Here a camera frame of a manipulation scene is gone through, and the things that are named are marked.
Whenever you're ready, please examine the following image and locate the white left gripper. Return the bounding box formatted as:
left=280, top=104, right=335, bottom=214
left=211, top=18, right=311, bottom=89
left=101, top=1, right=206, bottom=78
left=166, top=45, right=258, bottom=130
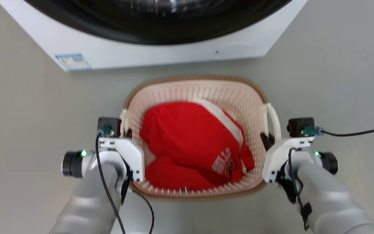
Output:
left=98, top=129, right=145, bottom=182

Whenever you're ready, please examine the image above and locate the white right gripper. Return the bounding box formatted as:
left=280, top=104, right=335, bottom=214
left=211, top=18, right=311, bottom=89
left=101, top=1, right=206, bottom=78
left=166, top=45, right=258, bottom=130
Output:
left=260, top=132, right=315, bottom=183

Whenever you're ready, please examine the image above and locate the beige plastic laundry basket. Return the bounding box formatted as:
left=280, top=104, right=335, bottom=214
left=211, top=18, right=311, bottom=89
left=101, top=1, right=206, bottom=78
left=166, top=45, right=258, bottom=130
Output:
left=119, top=75, right=281, bottom=202

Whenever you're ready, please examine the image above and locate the red and white garment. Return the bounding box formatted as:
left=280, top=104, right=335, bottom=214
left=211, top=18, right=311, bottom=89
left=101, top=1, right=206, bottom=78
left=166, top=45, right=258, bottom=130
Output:
left=140, top=99, right=256, bottom=191

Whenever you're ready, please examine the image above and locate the white washing machine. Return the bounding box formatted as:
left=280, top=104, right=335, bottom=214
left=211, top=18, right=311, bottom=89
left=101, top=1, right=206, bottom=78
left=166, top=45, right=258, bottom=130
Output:
left=0, top=0, right=308, bottom=72

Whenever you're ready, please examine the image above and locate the blue energy label sticker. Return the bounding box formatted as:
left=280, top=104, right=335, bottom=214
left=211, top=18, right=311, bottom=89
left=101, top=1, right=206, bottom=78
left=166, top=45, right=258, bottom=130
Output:
left=55, top=53, right=92, bottom=72

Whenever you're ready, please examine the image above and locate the black round washer door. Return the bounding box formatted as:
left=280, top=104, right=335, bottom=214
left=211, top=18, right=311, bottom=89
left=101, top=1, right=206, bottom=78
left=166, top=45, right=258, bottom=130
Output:
left=25, top=0, right=293, bottom=46

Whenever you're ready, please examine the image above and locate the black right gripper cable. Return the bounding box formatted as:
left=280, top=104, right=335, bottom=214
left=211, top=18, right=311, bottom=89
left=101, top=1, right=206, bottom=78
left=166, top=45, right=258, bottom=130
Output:
left=276, top=148, right=313, bottom=231

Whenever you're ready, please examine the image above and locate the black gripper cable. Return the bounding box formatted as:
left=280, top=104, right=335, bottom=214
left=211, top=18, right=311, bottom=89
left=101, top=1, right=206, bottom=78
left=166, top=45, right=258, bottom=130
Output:
left=120, top=162, right=155, bottom=234
left=276, top=148, right=313, bottom=231

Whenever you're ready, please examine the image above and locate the black left camera cable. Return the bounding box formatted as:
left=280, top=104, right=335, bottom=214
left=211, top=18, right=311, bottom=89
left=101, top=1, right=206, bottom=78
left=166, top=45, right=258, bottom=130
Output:
left=95, top=129, right=126, bottom=234

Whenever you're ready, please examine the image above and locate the black camera cable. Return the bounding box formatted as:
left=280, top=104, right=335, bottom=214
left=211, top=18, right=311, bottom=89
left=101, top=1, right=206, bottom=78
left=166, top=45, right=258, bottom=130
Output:
left=303, top=125, right=374, bottom=137
left=95, top=129, right=126, bottom=234

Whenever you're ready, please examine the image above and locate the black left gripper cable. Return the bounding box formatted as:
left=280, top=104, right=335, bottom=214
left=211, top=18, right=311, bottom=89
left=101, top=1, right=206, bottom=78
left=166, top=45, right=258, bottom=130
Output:
left=120, top=162, right=155, bottom=234

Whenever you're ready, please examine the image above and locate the black right camera cable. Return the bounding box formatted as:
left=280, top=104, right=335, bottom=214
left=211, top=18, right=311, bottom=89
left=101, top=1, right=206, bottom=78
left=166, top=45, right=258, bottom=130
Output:
left=303, top=125, right=374, bottom=137

